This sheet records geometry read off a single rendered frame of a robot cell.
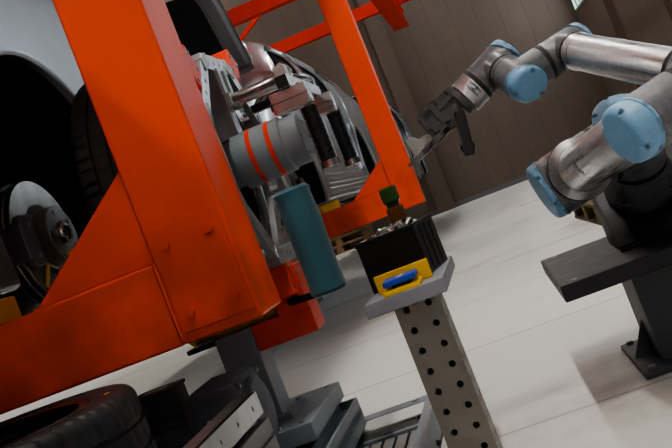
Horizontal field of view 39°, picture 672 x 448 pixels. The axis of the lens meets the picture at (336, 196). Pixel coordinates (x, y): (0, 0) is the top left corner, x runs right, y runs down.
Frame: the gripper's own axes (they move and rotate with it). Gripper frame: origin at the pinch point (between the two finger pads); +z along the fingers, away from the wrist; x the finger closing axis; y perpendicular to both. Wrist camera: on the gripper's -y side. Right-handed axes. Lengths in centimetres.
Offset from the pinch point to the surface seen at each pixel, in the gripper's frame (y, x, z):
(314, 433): -26, 23, 60
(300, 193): 14.1, 20.2, 23.0
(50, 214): 57, 8, 71
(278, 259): 7.6, 16.5, 38.2
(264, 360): -6, 6, 60
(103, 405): 8, 96, 61
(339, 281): -6.3, 19.6, 31.6
